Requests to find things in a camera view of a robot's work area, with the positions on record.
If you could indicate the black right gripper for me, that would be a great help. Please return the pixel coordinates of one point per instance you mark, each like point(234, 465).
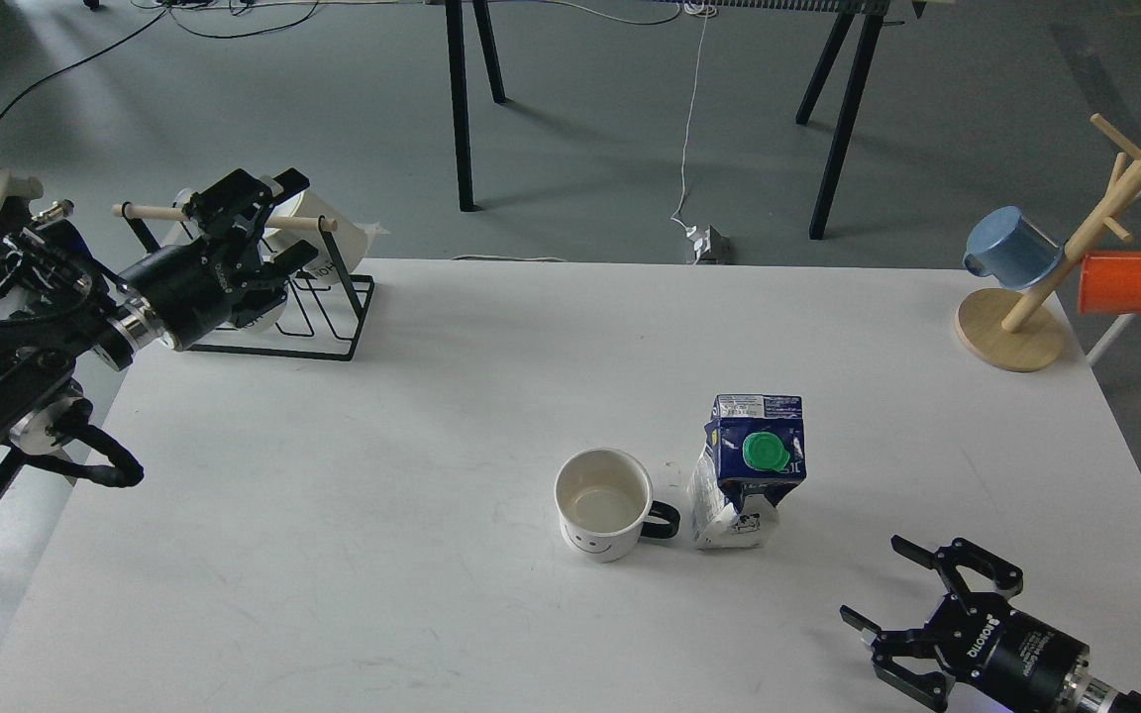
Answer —
point(1022, 663)

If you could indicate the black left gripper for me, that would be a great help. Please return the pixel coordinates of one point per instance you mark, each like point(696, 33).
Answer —
point(233, 207)

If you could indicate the blue white milk carton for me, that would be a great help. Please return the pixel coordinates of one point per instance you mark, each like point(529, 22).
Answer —
point(752, 457)

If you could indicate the white smiley mug black handle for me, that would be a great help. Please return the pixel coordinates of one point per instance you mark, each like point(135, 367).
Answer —
point(606, 505)

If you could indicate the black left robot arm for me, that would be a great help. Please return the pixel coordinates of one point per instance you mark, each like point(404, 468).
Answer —
point(56, 301)

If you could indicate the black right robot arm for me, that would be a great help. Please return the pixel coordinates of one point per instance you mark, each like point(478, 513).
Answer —
point(1099, 695)

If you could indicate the orange cup on tree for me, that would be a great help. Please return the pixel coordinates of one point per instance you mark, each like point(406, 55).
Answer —
point(1110, 282)

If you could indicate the blue cup on tree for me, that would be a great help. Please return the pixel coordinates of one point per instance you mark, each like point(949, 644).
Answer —
point(1008, 247)

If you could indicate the white mug front on rack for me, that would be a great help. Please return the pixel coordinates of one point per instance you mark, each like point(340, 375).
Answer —
point(205, 284)

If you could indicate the black table legs left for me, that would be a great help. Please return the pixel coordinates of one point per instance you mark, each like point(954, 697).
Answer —
point(459, 100)

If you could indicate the black table legs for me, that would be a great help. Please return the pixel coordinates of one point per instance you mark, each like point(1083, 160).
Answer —
point(872, 13)
point(459, 100)

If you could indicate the wooden mug tree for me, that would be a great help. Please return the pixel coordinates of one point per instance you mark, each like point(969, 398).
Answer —
point(1012, 329)

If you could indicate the grey power adapter on floor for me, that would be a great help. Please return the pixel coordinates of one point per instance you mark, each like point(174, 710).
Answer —
point(708, 245)

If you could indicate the black table legs right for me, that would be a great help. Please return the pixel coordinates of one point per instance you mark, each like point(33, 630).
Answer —
point(872, 13)

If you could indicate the black wire mug rack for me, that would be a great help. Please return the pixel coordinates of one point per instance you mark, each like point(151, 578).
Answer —
point(327, 302)

